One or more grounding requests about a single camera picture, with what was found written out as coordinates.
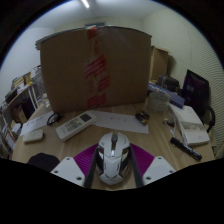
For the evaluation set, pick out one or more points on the small white flat case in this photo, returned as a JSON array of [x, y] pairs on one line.
[[33, 136]]

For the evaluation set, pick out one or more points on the tall open cardboard box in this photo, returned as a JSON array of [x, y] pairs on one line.
[[160, 63]]

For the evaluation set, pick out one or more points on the small black yellow gadget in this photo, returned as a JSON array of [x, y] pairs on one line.
[[142, 117]]

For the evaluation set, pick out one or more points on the white gaming mouse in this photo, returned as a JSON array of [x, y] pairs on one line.
[[112, 163]]

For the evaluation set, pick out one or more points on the wooden side desk with clutter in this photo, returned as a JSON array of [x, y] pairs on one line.
[[20, 96]]

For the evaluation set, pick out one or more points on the dark bag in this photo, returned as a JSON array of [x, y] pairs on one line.
[[168, 84]]

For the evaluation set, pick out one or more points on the black scalloped mouse pad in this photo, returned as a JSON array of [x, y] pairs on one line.
[[43, 160]]

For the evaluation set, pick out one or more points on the blue flat book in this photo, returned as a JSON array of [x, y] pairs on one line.
[[175, 98]]

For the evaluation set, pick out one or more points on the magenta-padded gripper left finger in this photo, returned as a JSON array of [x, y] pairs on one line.
[[68, 170]]

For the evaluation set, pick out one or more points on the white closed book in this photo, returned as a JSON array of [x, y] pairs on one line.
[[193, 128]]

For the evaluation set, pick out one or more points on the black office chair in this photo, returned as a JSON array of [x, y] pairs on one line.
[[196, 90]]

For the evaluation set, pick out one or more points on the white paper sheet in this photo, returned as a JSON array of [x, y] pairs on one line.
[[120, 121], [35, 123]]

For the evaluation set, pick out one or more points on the clear plastic jug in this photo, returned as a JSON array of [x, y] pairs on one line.
[[38, 81]]

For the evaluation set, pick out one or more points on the grey flat lid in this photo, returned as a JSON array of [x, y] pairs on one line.
[[53, 36]]

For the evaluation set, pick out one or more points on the large taped cardboard box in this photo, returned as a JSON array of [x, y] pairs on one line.
[[66, 73]]

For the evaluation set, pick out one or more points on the ceiling tube light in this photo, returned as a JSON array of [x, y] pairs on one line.
[[85, 3]]

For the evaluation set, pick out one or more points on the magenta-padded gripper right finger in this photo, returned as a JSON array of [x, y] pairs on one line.
[[158, 170]]

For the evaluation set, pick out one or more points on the white remote control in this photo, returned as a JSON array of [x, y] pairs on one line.
[[75, 126]]

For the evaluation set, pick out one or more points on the black marker pen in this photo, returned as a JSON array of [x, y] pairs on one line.
[[186, 148]]

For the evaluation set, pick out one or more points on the clear plastic cup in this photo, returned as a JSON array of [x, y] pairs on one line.
[[158, 101]]

